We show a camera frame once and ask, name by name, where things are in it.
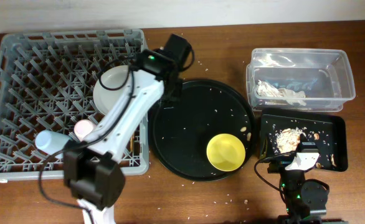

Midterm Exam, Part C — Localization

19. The grey round plate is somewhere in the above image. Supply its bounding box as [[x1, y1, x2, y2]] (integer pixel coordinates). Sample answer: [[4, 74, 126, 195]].
[[93, 65, 131, 115]]

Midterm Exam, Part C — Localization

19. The wooden chopstick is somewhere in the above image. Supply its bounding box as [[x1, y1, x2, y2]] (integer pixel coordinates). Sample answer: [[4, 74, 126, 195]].
[[130, 134, 135, 153]]

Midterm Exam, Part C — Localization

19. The yellow bowl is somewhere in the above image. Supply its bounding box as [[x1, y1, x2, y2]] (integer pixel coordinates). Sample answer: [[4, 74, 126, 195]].
[[206, 134, 246, 172]]

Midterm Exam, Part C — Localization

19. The white napkin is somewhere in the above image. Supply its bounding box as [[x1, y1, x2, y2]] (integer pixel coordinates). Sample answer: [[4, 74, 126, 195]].
[[256, 80, 306, 106]]

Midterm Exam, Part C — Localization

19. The pink plastic cup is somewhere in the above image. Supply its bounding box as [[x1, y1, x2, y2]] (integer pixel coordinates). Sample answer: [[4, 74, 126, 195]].
[[73, 119, 96, 141]]

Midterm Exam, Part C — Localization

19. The blue plastic cup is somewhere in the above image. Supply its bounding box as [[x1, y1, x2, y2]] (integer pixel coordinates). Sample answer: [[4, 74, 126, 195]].
[[35, 130, 72, 155]]

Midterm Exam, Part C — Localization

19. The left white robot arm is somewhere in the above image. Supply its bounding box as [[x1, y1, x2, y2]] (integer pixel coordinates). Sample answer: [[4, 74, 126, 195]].
[[35, 34, 195, 223]]

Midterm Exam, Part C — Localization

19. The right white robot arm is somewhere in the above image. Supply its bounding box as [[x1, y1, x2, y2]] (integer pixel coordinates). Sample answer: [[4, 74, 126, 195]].
[[254, 142, 329, 224]]

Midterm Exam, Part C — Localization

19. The grey plastic dishwasher rack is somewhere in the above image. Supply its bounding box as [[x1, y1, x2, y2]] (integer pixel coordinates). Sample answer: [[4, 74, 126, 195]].
[[0, 29, 148, 182]]

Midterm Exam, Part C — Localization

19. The round black tray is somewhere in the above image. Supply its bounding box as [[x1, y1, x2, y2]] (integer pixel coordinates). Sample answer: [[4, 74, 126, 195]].
[[148, 79, 258, 181]]

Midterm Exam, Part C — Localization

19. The clear plastic bin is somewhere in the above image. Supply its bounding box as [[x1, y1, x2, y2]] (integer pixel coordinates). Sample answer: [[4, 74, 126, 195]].
[[246, 48, 356, 112]]

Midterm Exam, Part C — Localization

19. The black rectangular bin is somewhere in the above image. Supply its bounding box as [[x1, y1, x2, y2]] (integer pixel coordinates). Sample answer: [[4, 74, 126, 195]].
[[259, 108, 348, 172]]

